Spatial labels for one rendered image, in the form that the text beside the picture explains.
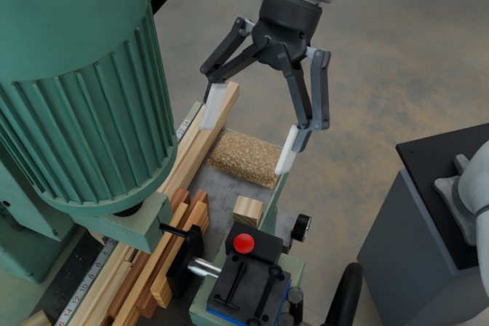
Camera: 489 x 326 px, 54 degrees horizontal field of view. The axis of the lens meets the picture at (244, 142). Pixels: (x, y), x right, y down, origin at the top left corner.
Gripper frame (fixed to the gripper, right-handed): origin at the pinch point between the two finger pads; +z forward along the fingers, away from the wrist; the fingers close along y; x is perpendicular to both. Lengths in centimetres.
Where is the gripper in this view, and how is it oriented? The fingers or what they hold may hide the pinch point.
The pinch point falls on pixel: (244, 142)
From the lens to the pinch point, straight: 66.1
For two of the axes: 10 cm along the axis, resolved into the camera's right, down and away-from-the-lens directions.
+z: -3.2, 9.0, 3.1
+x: -5.5, 0.9, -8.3
